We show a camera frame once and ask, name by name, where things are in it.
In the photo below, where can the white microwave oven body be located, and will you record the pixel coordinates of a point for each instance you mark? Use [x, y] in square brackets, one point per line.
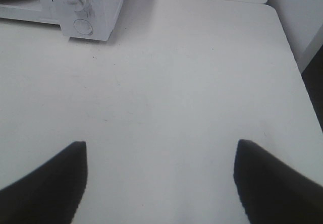
[102, 15]

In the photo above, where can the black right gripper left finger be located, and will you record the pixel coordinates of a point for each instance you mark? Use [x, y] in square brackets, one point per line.
[51, 193]

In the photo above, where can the round white door button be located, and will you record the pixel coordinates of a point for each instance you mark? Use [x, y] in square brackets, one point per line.
[83, 27]

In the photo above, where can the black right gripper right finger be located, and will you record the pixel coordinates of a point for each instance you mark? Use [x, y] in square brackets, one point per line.
[272, 192]

